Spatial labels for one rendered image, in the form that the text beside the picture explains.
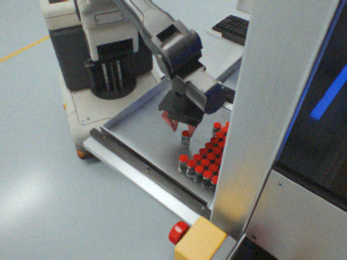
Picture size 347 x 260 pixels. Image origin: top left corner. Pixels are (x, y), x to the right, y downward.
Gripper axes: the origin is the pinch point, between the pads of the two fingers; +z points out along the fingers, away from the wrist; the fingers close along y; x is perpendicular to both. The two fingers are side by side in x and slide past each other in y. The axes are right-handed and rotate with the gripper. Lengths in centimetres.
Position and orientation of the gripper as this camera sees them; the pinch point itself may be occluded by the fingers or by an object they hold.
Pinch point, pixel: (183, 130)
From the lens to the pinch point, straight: 76.9
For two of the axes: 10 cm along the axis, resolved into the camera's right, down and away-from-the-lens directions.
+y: 9.1, 3.1, -2.8
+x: 4.2, -6.8, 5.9
